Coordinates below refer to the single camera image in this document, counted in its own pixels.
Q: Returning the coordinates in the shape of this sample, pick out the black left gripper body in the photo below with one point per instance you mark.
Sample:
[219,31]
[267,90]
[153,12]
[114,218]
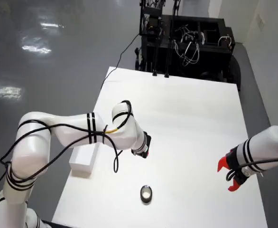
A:
[143,145]

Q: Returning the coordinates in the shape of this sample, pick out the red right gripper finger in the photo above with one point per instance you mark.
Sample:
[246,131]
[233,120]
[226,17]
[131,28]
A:
[234,186]
[222,162]

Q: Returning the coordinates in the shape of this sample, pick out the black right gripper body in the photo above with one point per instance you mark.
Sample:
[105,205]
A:
[232,161]

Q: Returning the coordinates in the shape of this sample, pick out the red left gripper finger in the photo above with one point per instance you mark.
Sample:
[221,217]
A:
[148,155]

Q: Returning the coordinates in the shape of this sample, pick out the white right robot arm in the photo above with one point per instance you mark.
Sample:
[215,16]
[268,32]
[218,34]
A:
[267,149]

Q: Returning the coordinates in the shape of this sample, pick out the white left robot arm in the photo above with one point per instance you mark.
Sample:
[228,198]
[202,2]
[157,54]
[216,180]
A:
[34,152]

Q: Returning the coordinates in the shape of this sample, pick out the white rectangular bin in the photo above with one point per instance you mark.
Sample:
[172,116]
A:
[80,164]

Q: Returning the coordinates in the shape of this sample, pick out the black equipment cart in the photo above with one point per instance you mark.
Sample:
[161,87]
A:
[210,61]

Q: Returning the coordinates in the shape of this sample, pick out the black electronics rack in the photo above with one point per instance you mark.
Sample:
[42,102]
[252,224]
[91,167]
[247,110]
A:
[153,21]

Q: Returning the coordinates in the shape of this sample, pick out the black camera stand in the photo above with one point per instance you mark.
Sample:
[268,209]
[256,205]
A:
[168,59]

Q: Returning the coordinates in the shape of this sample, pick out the black aluminium rail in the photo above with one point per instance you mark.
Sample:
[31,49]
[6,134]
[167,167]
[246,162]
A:
[49,225]

